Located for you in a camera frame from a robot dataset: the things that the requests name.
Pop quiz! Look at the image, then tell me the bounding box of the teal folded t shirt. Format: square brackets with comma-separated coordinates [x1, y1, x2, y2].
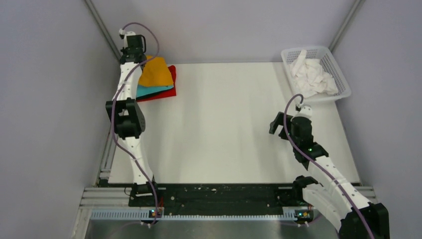
[136, 85, 174, 99]

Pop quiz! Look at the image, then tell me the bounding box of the right aluminium frame post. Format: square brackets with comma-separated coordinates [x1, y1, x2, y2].
[328, 0, 366, 53]

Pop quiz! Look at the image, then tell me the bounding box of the aluminium table side rail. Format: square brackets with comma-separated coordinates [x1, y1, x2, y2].
[79, 130, 129, 210]

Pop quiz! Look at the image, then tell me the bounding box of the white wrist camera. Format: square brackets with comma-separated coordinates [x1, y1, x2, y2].
[119, 28, 136, 39]
[294, 104, 313, 119]

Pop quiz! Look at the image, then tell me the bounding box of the left aluminium frame post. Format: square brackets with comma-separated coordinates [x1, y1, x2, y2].
[82, 0, 121, 63]

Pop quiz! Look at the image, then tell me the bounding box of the aluminium frame post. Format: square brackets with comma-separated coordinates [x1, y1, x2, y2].
[328, 0, 366, 53]
[82, 0, 121, 63]

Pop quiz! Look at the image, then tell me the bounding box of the white plastic laundry basket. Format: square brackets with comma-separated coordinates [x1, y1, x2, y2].
[281, 46, 351, 103]

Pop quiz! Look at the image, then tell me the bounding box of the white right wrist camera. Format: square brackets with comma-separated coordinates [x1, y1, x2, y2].
[294, 104, 313, 119]

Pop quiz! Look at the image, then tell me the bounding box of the red folded t shirt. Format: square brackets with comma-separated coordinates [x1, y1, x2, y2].
[136, 65, 177, 102]

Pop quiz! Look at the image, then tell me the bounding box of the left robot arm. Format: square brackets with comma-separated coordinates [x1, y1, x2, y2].
[105, 31, 160, 207]

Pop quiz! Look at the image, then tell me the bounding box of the white crumpled t shirt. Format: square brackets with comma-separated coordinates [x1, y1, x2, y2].
[288, 49, 338, 99]

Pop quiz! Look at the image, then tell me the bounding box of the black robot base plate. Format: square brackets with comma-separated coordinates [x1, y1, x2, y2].
[128, 183, 325, 217]

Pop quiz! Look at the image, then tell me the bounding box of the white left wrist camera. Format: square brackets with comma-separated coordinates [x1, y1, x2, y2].
[119, 28, 136, 39]

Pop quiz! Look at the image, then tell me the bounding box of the orange t shirt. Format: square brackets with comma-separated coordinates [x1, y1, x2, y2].
[138, 55, 174, 87]

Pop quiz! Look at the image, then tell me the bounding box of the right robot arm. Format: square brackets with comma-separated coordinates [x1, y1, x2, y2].
[269, 112, 390, 239]

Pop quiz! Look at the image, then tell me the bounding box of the white slotted cable duct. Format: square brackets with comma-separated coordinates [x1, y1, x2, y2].
[91, 209, 297, 221]

